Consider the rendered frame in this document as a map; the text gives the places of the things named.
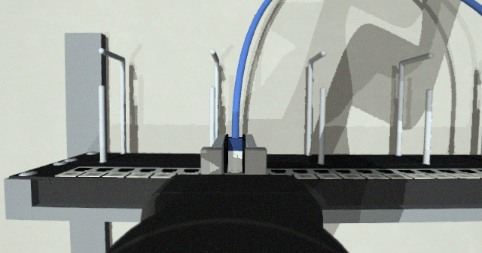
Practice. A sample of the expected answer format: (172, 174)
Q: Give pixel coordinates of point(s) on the blue patch cord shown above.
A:
(244, 53)

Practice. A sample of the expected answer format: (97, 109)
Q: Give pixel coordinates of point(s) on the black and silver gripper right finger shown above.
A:
(254, 158)

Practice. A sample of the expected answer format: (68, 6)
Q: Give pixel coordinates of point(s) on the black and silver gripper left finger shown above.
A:
(214, 160)

